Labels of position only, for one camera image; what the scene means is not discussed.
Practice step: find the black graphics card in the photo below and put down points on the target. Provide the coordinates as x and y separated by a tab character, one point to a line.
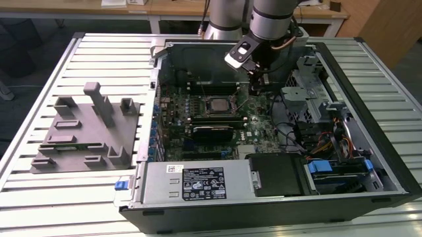
212	134

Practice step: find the silver chipset heatsink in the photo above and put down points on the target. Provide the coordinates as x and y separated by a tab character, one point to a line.
245	151

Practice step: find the black open PC case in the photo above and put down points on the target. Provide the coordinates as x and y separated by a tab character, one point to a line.
229	217

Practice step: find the blue case latch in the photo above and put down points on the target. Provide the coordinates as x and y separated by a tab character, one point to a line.
120	185

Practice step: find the blue plastic clip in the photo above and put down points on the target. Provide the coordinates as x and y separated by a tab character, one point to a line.
367	165

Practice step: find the grey parts rack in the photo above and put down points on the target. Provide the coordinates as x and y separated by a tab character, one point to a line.
88	118

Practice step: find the wooden cabinet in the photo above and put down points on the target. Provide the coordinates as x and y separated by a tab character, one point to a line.
388	24

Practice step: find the white chair foot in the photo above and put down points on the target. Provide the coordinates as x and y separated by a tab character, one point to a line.
6	95

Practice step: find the silver power supply unit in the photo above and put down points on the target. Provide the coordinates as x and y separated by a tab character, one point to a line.
157	182

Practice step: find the blue disk carrier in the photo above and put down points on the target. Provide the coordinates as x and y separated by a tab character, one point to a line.
319	166

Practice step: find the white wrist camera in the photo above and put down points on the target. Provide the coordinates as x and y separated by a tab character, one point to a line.
240	55

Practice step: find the green RAM stick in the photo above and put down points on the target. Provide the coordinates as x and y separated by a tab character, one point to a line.
70	148

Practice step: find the small black box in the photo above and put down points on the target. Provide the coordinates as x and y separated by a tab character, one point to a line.
335	6

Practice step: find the grey metal drive cage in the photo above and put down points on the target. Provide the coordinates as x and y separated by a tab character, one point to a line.
296	98

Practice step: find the CPU socket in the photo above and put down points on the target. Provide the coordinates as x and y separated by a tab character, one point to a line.
232	110

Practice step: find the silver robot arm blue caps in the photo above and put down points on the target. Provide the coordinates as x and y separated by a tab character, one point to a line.
269	19

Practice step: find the silver CPU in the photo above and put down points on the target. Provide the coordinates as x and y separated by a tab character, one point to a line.
217	105

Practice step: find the black RAM slot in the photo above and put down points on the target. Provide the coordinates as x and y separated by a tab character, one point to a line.
217	118
213	85
217	124
213	91

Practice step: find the green motherboard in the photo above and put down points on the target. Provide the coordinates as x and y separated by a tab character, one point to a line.
260	123

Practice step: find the black plastic shroud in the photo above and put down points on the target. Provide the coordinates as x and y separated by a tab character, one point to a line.
276	175

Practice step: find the black office chair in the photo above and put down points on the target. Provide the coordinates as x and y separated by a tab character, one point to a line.
18	44

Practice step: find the white paper box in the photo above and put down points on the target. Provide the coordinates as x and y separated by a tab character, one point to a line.
136	2
113	3

